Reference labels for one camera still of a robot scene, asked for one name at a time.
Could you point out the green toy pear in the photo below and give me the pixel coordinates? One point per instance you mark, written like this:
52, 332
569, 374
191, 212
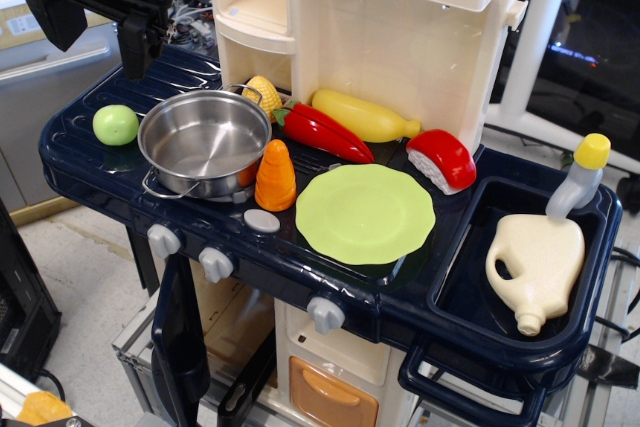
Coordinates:
115, 125

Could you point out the light green plastic plate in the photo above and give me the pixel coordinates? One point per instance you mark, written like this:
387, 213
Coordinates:
365, 214

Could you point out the grey metal cabinet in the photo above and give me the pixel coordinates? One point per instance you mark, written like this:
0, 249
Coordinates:
37, 80

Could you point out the stainless steel pot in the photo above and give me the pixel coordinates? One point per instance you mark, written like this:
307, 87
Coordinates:
204, 144

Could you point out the yellow toy corn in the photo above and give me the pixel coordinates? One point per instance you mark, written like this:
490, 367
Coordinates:
262, 92

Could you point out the red toy chili pepper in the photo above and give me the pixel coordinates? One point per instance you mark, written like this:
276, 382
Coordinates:
311, 127

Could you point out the grey left stove knob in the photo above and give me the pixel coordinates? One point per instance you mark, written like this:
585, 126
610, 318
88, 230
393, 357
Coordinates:
163, 242

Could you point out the grey stove knob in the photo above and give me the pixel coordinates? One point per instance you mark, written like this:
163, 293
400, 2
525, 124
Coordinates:
217, 265
163, 242
325, 314

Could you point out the orange toy carrot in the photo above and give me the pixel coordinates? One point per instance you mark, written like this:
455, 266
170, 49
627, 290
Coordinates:
276, 187

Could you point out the grey round stove button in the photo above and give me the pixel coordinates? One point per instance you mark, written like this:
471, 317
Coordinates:
261, 221

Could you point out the grey middle stove knob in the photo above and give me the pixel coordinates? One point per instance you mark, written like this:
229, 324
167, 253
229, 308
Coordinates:
217, 265

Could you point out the cream toy kitchen cabinet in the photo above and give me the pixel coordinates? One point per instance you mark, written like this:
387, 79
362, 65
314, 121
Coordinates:
434, 61

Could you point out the yellow toy squash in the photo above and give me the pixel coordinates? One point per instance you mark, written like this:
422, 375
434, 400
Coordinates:
369, 121

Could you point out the black computer case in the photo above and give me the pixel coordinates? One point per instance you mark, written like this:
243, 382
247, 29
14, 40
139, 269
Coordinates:
30, 320

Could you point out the navy open oven door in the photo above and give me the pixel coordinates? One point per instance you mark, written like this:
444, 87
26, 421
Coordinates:
179, 359

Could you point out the grey right stove knob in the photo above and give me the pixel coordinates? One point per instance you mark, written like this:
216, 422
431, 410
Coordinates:
325, 314

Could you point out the yellow toy food item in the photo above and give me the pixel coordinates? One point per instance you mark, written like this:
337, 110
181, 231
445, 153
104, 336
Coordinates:
43, 407

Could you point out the orange toy drawer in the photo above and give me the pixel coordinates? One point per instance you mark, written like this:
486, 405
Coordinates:
327, 400

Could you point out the navy toy kitchen counter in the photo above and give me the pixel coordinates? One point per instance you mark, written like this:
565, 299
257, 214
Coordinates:
436, 304

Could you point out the black monitor screen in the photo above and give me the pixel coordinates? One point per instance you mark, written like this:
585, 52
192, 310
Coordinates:
590, 47

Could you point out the cream toy detergent jug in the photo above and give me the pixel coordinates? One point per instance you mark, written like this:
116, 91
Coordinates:
532, 265

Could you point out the grey yellow toy faucet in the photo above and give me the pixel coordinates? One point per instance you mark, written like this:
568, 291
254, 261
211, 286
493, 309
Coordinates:
583, 178

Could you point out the navy towel bar handle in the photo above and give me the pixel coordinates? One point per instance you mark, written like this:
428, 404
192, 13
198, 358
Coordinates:
450, 393

